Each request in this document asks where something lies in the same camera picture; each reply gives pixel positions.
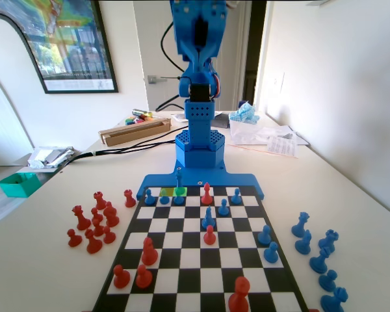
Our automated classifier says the red chess queen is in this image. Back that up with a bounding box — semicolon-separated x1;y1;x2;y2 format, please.
71;205;92;231

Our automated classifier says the black framed map poster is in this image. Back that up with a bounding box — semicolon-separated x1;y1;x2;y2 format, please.
0;0;120;95

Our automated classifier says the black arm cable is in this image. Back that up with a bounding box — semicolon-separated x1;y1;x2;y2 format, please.
160;21;187;74

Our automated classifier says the black white chessboard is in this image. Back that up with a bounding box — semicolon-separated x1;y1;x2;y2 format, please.
91;185;310;312

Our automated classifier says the dark grey pad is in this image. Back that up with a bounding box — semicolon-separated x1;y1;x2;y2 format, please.
211;113;232;129

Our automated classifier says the silver door handle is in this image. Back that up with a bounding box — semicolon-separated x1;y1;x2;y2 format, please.
147;75;183;85

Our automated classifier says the blue arm base plate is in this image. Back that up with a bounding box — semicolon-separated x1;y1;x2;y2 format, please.
136;162;266;201

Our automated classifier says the coloured marker set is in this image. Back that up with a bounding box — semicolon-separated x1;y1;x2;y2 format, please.
125;114;163;127

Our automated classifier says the red chess bishop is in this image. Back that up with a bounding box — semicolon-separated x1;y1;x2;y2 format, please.
141;237;159;267

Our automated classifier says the red piece back row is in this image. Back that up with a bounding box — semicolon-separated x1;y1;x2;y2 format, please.
201;182;214;205

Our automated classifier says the pile of papers and foil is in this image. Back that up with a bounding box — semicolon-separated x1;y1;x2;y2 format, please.
27;146;83;170

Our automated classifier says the white door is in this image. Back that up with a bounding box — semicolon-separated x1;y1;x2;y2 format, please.
133;0;250;113

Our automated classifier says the printed paper sheet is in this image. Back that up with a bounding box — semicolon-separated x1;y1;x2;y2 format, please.
265;135;300;159

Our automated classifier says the large red piece front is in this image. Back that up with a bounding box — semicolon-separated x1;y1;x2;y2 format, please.
227;276;250;312

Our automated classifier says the blue king chess piece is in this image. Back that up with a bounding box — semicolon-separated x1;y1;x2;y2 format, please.
175;168;185;193

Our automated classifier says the blue bishop chess piece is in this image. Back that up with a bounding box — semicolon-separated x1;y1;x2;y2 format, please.
309;246;332;274
201;205;217;231

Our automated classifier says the green plastic bin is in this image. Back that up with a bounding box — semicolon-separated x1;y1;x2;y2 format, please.
0;172;42;198

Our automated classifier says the black cable bundle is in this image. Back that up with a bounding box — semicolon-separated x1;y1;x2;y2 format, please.
56;128;183;170

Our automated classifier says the long cardboard box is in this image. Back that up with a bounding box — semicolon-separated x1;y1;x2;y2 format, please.
98;117;172;147

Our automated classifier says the white arched panel black edge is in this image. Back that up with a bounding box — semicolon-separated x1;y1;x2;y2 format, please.
0;12;47;167

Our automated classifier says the blue white fabric bundle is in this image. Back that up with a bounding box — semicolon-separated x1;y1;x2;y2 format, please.
228;101;261;126

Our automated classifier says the clear plastic bag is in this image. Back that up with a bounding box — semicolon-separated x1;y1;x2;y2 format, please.
229;119;295;146

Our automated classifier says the white paper sheet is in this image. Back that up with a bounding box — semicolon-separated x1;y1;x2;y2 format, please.
170;112;191;124

